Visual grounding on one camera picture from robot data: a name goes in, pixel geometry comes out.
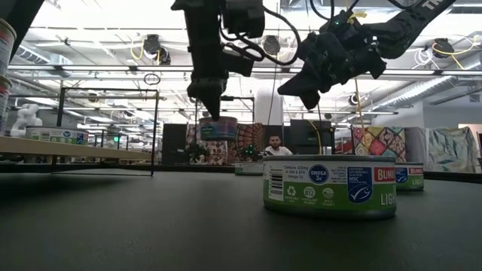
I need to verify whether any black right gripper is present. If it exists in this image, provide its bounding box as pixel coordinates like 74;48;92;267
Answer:
277;11;388;111

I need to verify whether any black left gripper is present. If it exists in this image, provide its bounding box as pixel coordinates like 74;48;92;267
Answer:
186;37;256;122

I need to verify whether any green white tuna can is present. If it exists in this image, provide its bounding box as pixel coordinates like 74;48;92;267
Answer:
394;161;426;192
24;126;90;146
234;161;264;176
262;154;398;221

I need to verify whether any light wooden shelf board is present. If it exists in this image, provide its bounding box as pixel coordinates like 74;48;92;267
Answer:
0;135;153;161

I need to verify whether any white pillar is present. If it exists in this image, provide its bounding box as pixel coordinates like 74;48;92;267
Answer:
255;79;284;127

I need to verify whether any red patterned cloth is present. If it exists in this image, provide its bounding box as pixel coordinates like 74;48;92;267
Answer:
186;123;228;166
227;122;265;155

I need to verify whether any black computer case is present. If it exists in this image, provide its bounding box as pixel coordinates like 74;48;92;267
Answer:
288;119;337;156

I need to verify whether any black panel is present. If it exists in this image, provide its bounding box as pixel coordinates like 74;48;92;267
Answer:
160;123;188;166

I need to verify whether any person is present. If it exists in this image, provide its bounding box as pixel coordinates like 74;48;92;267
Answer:
264;134;294;157

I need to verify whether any colourful patchwork quilt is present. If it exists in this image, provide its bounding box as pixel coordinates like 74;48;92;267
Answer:
350;125;407;157

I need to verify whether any grey cloth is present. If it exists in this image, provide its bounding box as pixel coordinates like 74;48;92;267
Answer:
404;126;430;163

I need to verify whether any long ceiling light bar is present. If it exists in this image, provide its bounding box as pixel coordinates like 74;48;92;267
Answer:
0;63;482;76

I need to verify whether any teal white patterned cloth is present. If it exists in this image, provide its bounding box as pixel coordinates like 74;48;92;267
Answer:
427;126;480;174

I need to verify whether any white robot figure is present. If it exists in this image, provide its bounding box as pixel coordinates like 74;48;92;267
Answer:
10;103;44;139

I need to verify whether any black metal frame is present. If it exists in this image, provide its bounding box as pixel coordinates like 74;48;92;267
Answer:
50;87;160;177
221;96;256;124

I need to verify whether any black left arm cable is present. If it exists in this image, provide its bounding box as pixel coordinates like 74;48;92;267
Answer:
220;5;303;67

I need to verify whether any yellow cable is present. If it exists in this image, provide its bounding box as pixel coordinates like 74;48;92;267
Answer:
353;77;367;131

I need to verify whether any black hanging cable loop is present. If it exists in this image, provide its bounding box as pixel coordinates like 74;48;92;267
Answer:
142;72;162;87

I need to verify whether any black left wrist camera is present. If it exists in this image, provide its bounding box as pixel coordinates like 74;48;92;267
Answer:
221;0;266;39

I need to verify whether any silver ventilation duct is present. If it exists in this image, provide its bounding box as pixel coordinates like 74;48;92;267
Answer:
11;39;73;78

